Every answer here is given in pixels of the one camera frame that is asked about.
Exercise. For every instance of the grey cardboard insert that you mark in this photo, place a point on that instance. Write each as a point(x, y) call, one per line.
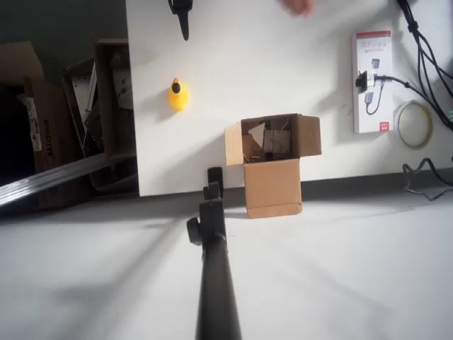
point(277, 140)

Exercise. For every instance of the white flat product box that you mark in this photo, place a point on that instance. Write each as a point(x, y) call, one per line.
point(380, 113)

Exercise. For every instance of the perforated metal bracket plate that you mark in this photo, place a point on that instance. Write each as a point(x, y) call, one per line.
point(83, 88)

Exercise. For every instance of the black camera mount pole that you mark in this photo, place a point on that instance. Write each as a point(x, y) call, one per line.
point(216, 283)

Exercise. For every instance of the brown Midea cardboard box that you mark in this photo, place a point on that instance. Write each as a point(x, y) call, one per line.
point(53, 141)

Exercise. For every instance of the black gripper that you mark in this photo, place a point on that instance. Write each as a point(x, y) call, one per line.
point(182, 14)

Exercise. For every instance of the brown open cardboard box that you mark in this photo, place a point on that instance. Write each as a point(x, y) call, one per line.
point(272, 187)

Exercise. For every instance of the yellow rubber duck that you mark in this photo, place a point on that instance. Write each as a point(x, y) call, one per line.
point(178, 97)

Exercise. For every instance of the green terminal connector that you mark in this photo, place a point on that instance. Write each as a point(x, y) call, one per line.
point(450, 116)

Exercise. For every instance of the clear tape roll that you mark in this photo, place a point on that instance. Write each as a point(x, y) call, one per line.
point(429, 117)

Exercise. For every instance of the person's hand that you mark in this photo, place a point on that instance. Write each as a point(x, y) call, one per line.
point(299, 5)

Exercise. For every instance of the aluminium extrusion rail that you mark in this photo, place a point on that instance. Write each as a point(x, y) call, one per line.
point(53, 177)

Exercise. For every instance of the small black webcam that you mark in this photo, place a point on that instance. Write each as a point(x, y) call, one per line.
point(362, 82)

